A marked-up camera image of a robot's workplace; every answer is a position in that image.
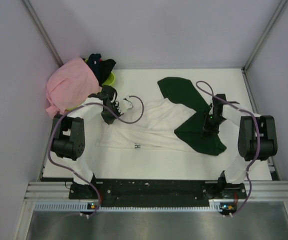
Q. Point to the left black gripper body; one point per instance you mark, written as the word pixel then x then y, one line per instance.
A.
pixel 108 116

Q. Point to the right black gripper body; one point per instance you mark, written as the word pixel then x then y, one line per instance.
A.
pixel 211 123

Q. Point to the white and green t shirt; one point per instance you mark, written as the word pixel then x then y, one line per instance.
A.
pixel 175 123

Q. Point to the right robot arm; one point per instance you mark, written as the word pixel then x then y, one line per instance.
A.
pixel 257 141

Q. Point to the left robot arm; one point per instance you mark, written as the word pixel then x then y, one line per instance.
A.
pixel 68 141

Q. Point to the lime green plastic basket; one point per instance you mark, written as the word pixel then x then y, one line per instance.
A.
pixel 110 81

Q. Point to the black t shirt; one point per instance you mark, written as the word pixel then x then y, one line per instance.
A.
pixel 105 68

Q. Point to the navy blue t shirt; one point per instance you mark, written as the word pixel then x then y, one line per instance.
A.
pixel 93 62

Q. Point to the pink t shirt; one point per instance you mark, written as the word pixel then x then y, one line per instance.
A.
pixel 69 86

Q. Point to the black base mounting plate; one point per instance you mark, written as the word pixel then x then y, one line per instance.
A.
pixel 144 193

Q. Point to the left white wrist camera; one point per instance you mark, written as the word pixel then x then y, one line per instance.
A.
pixel 125 104

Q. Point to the left aluminium corner post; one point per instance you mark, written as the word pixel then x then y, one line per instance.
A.
pixel 42 31

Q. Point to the aluminium corner post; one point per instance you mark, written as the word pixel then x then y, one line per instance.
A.
pixel 266 33
pixel 42 31

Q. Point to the right aluminium table edge rail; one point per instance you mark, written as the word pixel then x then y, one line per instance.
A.
pixel 271 162

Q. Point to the aluminium frame rail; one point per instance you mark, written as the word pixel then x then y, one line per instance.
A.
pixel 262 191

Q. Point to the grey slotted cable duct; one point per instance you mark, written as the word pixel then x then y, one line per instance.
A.
pixel 90 207

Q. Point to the right aluminium corner post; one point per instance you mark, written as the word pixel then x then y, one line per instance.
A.
pixel 266 33

